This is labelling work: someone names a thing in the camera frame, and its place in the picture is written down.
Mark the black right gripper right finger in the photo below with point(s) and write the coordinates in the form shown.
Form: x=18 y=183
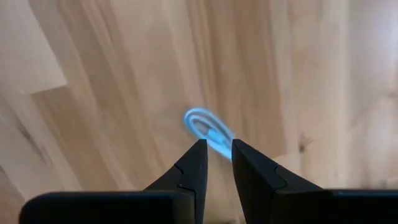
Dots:
x=255 y=180

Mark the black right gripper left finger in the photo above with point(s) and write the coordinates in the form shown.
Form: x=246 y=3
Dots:
x=186 y=180

